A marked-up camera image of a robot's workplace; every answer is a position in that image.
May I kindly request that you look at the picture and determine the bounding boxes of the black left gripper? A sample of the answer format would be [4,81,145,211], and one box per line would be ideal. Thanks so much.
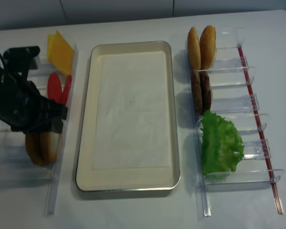
[8,80,68,134]

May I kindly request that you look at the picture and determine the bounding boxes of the bun bottom half pale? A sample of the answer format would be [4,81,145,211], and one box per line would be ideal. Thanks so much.
[40,132,61,162]

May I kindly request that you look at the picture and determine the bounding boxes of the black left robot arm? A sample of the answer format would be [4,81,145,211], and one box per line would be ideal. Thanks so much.
[0,46,68,134]

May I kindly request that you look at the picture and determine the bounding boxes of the red tomato slice large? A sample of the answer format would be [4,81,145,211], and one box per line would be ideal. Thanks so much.
[47,73,62,103]

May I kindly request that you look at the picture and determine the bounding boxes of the red tomato slice thin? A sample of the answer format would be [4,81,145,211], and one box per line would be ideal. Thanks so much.
[60,74,72,105]

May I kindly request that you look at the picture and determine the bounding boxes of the orange cheese slice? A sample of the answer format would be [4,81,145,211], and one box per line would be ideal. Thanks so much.
[51,31,74,77]

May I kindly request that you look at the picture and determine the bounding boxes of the yellow cheese slice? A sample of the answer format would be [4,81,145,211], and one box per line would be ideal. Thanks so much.
[47,34,55,62]

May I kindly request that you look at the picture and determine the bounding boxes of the brown meat patty outer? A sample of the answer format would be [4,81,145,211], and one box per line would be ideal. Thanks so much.
[191,70,203,114]

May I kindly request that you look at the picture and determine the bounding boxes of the brown meat patty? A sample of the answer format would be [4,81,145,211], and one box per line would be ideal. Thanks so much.
[191,70,203,114]
[199,71,212,116]

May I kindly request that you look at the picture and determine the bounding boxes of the brown meat patty inner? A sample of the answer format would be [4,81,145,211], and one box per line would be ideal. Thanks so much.
[199,71,212,116]

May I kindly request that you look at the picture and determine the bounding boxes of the green lettuce leaf back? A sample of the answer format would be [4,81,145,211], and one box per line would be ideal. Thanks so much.
[201,111,221,176]

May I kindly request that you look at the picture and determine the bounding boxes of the green lettuce leaf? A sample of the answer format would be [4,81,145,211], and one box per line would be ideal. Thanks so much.
[211,113,244,173]
[201,111,221,176]

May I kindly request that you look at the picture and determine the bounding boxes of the green lettuce leaf front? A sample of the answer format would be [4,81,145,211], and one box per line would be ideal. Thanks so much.
[211,113,244,173]

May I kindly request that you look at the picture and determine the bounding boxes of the bun bottom half brown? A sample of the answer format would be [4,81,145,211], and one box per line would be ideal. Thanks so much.
[25,132,50,167]

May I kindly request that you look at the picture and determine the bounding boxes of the clear acrylic rack left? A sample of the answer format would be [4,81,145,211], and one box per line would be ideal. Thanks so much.
[0,33,79,214]

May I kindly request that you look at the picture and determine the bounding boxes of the clear acrylic rack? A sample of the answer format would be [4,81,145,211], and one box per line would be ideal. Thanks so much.
[0,33,79,214]
[185,28,284,217]

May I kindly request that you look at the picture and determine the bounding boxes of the cream metal tray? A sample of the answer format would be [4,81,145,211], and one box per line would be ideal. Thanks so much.
[76,41,180,192]

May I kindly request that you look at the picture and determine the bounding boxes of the white paper liner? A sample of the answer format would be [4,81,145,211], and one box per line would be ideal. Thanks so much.
[93,52,170,169]

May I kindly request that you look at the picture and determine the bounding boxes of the bun top half outer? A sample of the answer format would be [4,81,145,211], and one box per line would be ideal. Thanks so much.
[187,27,201,70]

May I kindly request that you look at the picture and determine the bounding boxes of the bun top half inner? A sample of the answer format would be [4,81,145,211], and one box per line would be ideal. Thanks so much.
[200,25,216,70]

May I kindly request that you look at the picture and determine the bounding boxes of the clear acrylic rack right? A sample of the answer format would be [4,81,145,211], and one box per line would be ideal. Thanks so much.
[185,28,284,217]

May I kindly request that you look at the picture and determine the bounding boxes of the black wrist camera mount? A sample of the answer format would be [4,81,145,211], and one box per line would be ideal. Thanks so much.
[3,46,41,73]

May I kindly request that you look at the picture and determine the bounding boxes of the red rail strip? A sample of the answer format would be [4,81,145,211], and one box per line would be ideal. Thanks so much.
[237,44,284,215]

